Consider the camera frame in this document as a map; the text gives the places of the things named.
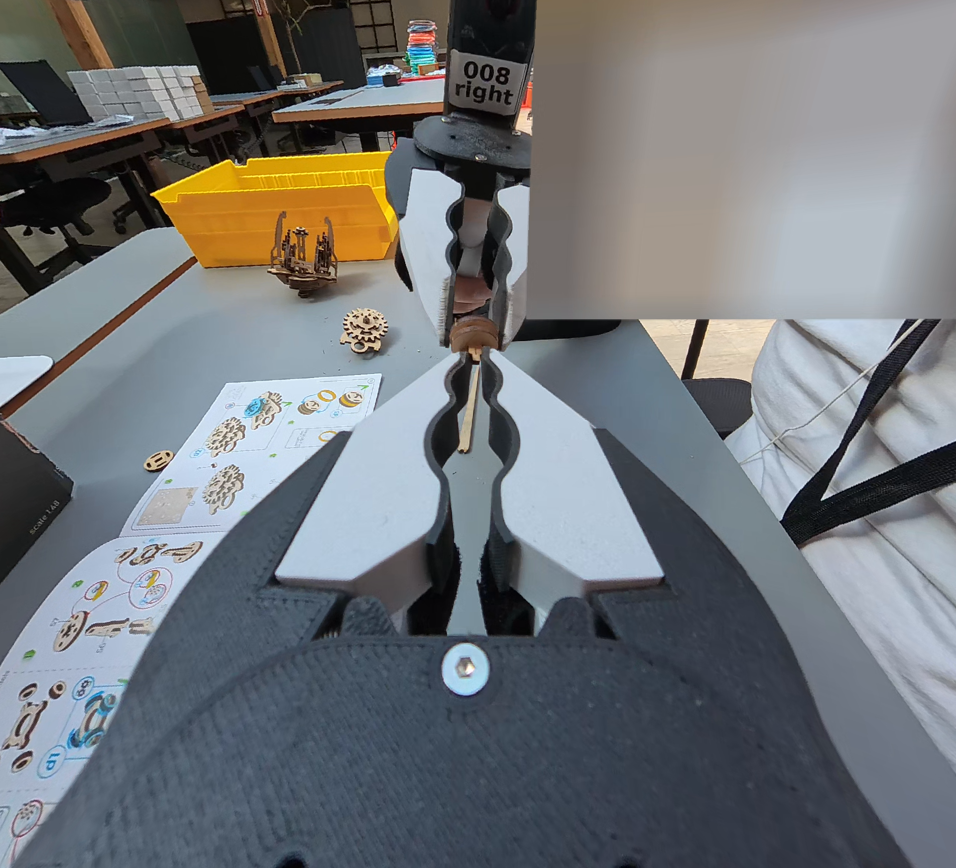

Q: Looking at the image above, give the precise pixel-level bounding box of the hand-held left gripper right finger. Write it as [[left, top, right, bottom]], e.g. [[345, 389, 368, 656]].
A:
[[481, 353, 666, 633]]

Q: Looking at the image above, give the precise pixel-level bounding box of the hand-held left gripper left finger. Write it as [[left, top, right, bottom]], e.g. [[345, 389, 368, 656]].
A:
[[275, 357, 458, 633]]

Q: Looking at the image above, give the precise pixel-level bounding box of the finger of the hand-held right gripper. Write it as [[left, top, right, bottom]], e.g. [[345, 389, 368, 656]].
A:
[[489, 183, 534, 352], [396, 168, 468, 348]]

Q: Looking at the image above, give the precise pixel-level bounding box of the round wooden wheel part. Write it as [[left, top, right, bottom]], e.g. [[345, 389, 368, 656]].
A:
[[450, 317, 500, 351]]

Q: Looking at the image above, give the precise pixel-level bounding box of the large wooden model assembly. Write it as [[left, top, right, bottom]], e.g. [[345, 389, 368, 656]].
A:
[[266, 210, 342, 298]]

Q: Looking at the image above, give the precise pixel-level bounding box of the stack of colourful packets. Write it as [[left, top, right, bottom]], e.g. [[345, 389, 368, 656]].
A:
[[406, 19, 450, 74]]

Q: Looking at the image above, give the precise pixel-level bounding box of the printed instruction sheet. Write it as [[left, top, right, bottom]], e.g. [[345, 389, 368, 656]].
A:
[[0, 372, 382, 868]]

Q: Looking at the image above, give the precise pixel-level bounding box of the black round pad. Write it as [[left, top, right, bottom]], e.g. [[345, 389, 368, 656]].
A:
[[521, 319, 623, 344]]

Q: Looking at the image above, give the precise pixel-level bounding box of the wooden gear assembly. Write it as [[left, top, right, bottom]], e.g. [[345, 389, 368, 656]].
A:
[[341, 307, 391, 355]]

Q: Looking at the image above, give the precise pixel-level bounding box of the thin wooden stick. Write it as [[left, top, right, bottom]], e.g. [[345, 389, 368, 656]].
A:
[[459, 364, 480, 456]]

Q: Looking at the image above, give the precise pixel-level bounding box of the grey desk with wooden edge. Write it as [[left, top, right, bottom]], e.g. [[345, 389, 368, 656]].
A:
[[0, 226, 197, 422], [209, 81, 345, 140], [272, 77, 450, 153], [0, 103, 247, 286]]

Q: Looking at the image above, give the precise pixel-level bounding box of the black office chair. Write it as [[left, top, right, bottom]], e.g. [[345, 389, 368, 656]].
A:
[[0, 176, 114, 261], [682, 319, 754, 440]]

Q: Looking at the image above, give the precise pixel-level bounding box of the yellow plastic bin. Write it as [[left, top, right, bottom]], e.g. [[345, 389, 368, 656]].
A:
[[151, 151, 398, 269]]

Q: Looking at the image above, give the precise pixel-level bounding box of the thin indoor plant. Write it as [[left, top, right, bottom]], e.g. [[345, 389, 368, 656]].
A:
[[272, 0, 330, 74]]

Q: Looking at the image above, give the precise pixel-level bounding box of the stack of white boxes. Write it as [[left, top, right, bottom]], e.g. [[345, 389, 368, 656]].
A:
[[66, 64, 215, 124]]

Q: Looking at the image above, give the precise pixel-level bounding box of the black cardboard box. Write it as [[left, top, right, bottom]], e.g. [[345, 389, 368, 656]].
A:
[[0, 419, 75, 584]]

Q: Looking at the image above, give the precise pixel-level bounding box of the white rounded object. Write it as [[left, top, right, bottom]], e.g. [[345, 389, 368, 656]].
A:
[[0, 355, 55, 408]]

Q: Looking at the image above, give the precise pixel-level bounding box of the black laptop screen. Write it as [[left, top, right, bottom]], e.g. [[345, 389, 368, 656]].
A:
[[0, 59, 95, 130]]

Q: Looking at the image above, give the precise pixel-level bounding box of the thin white cord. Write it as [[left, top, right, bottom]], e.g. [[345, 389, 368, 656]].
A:
[[735, 320, 928, 468]]

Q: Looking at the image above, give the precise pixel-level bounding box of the black shoulder strap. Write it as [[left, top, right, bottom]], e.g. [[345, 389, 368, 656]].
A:
[[780, 319, 956, 548]]

